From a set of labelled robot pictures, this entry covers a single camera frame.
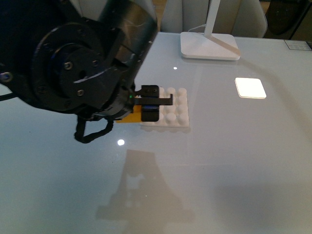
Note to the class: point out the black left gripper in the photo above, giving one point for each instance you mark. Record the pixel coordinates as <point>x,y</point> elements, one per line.
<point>123,99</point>

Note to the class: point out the yellow toy brick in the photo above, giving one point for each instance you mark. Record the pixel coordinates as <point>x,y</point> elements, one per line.
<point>134,117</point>

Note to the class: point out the white studded base plate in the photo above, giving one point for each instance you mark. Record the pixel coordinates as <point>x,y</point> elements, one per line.
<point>175,115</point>

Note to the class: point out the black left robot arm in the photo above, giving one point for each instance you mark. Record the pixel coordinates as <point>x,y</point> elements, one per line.
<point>55,59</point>

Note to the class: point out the beige chair left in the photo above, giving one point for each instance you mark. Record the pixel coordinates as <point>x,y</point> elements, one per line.
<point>172,19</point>

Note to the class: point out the beige chair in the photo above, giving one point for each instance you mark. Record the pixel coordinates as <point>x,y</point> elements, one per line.
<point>241,18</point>
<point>172,19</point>

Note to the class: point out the beige chair right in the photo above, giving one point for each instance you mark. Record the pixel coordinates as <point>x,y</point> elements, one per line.
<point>241,18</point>

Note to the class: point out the black white table label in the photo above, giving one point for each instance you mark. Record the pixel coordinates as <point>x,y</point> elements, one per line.
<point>298,45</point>

